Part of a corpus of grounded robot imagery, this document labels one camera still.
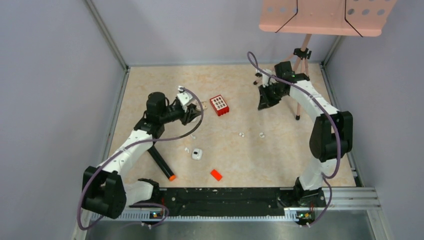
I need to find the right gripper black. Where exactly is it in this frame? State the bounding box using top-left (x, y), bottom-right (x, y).
top-left (257, 81), bottom-right (287, 111)

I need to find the beige earbud case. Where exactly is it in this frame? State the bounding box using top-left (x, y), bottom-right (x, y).
top-left (196, 101), bottom-right (208, 111)

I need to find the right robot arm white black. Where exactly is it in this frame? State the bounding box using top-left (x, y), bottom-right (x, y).
top-left (255, 61), bottom-right (353, 207)

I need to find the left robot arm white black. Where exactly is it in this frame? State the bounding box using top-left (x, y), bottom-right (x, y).
top-left (78, 86), bottom-right (204, 219)

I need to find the open white earbud case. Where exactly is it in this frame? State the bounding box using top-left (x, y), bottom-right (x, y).
top-left (191, 148), bottom-right (203, 161)

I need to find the red block with windows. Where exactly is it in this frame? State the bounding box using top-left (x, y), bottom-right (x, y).
top-left (209, 94), bottom-right (230, 117)

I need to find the black marker orange cap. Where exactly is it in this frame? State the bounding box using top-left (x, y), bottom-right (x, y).
top-left (147, 145), bottom-right (177, 182)

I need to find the small orange red block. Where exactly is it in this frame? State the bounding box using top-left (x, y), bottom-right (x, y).
top-left (210, 169), bottom-right (223, 182)

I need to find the pink music stand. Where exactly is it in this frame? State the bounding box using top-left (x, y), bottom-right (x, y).
top-left (253, 0), bottom-right (398, 121)

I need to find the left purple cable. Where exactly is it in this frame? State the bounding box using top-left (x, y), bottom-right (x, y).
top-left (76, 86), bottom-right (205, 231)

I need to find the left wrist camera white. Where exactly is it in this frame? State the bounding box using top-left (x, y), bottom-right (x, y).
top-left (176, 85), bottom-right (193, 107)

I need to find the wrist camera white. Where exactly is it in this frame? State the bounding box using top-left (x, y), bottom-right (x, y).
top-left (176, 85), bottom-right (193, 107)
top-left (261, 68), bottom-right (273, 88)

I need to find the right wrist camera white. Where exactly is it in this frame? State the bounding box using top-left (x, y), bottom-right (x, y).
top-left (261, 68), bottom-right (273, 88)

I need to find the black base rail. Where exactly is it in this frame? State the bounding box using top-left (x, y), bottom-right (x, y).
top-left (155, 187), bottom-right (327, 219)

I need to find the grey cable duct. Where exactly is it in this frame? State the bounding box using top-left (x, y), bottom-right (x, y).
top-left (101, 208), bottom-right (301, 222)

